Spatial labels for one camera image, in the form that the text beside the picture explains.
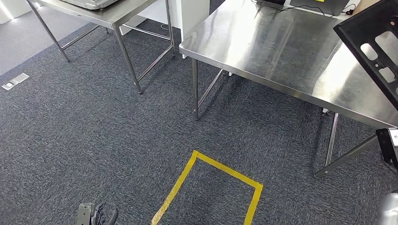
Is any long metal floor outlet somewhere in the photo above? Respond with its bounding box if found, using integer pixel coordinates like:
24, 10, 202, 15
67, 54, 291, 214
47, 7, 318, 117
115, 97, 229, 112
1, 73, 30, 91

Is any stainless steel table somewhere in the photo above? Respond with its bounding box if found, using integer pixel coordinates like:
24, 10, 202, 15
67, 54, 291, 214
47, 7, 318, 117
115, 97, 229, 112
26, 0, 176, 95

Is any black plastic frame part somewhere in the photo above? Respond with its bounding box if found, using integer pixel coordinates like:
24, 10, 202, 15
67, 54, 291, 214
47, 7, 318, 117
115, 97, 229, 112
333, 0, 398, 112

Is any grey device case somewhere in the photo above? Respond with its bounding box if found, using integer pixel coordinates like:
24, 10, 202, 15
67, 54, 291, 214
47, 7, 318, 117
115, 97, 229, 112
59, 0, 120, 10

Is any stainless steel workbench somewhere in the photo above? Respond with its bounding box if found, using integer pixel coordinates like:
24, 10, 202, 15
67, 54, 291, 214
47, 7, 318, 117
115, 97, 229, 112
179, 0, 398, 180

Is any thin black cable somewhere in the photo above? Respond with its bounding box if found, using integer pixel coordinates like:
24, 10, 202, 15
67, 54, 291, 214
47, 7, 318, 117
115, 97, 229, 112
251, 0, 357, 17

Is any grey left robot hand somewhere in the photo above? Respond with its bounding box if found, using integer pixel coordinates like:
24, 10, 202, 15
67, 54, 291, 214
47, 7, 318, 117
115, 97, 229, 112
91, 202, 119, 225

